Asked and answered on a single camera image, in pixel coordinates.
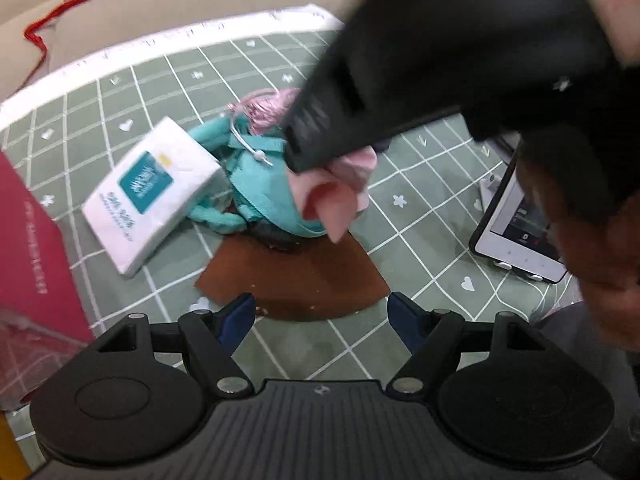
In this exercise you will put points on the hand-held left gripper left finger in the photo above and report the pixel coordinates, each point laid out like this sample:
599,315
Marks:
236,316

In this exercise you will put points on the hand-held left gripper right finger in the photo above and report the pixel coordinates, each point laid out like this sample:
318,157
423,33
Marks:
404,316

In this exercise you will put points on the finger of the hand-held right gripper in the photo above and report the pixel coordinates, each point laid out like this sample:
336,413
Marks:
325,125

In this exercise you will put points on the pink cloth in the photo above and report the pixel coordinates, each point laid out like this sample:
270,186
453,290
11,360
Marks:
335,195

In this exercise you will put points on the brown leather piece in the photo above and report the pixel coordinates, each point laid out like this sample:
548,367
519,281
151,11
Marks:
310,280

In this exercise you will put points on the white tissue pack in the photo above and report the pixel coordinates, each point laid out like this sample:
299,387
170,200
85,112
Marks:
150,195

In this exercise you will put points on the person's right hand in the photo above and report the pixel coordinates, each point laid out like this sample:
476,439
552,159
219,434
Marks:
605,280

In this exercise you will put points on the white tablet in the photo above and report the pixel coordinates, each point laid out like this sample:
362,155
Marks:
520,230

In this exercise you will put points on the red box with clear sides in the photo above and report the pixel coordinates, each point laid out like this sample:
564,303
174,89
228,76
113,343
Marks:
35,260

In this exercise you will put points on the red ribbon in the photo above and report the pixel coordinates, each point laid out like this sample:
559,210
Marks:
65,7

